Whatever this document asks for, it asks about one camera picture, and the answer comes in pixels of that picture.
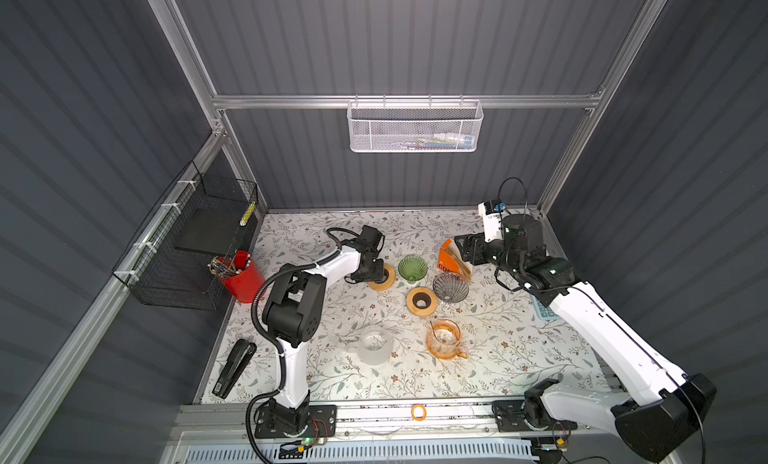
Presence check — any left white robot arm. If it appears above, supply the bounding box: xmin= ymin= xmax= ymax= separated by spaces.
xmin=251 ymin=225 xmax=393 ymax=414

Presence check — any black stapler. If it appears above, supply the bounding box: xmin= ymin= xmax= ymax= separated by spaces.
xmin=212 ymin=338 xmax=257 ymax=399

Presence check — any light blue calculator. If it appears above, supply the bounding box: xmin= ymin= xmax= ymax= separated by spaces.
xmin=532 ymin=297 xmax=559 ymax=323

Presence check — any grey glass dripper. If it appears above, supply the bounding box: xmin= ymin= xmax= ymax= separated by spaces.
xmin=432 ymin=272 xmax=469 ymax=303

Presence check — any black corrugated cable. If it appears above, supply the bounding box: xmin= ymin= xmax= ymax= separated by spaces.
xmin=244 ymin=226 xmax=361 ymax=464

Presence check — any frosted white glass pitcher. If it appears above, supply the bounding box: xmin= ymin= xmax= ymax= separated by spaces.
xmin=346 ymin=327 xmax=394 ymax=366

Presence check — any orange coffee filter box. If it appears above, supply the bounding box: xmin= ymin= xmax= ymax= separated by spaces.
xmin=438 ymin=239 xmax=473 ymax=282

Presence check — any white wire basket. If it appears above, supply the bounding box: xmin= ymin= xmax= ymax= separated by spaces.
xmin=346 ymin=100 xmax=484 ymax=153

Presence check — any yellow marker in basket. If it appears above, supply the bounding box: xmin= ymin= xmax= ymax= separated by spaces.
xmin=239 ymin=201 xmax=257 ymax=227

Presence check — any black wire basket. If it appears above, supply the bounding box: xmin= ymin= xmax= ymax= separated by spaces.
xmin=113 ymin=164 xmax=259 ymax=311

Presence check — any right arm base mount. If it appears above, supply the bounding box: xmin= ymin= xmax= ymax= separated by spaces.
xmin=491 ymin=399 xmax=578 ymax=433

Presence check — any green glass dripper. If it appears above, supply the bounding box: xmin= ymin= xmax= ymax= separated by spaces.
xmin=397 ymin=254 xmax=429 ymax=284

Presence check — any orange tape roll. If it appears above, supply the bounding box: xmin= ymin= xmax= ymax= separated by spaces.
xmin=411 ymin=404 xmax=427 ymax=422

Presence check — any orange glass pitcher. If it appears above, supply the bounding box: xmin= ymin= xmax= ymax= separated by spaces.
xmin=426 ymin=319 xmax=469 ymax=360

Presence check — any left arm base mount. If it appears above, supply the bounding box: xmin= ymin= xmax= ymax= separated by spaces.
xmin=253 ymin=402 xmax=338 ymax=439

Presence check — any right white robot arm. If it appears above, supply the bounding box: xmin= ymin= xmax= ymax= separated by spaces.
xmin=457 ymin=200 xmax=717 ymax=463

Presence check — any red cup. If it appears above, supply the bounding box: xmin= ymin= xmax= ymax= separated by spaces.
xmin=208 ymin=250 xmax=265 ymax=304

